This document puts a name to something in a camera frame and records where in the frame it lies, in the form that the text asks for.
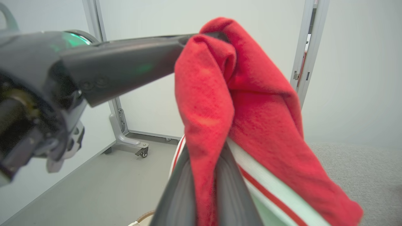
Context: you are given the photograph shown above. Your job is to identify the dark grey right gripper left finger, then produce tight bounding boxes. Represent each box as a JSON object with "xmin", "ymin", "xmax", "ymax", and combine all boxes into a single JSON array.
[{"xmin": 149, "ymin": 145, "xmax": 197, "ymax": 226}]

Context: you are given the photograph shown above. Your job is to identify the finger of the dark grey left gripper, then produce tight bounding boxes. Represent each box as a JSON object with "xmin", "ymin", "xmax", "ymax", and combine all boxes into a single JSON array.
[
  {"xmin": 94, "ymin": 31, "xmax": 230, "ymax": 47},
  {"xmin": 61, "ymin": 38, "xmax": 186, "ymax": 108}
]

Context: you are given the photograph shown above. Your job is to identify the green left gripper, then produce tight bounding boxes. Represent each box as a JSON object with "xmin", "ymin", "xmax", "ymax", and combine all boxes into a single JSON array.
[{"xmin": 0, "ymin": 30, "xmax": 104, "ymax": 189}]

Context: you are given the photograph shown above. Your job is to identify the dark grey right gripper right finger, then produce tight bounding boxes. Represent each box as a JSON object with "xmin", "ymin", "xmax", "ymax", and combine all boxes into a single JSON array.
[{"xmin": 215, "ymin": 141, "xmax": 263, "ymax": 226}]

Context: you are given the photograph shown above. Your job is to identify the red garment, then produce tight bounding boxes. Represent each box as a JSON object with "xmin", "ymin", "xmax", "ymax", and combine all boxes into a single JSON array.
[{"xmin": 170, "ymin": 17, "xmax": 365, "ymax": 226}]

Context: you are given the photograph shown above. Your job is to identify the grey partition post single foot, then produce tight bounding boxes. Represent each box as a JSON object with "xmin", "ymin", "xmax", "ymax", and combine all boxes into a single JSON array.
[{"xmin": 82, "ymin": 0, "xmax": 150, "ymax": 155}]

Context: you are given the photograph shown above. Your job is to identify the grey partition post double foot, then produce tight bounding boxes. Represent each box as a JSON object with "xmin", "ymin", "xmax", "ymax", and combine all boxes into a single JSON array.
[{"xmin": 290, "ymin": 0, "xmax": 330, "ymax": 109}]

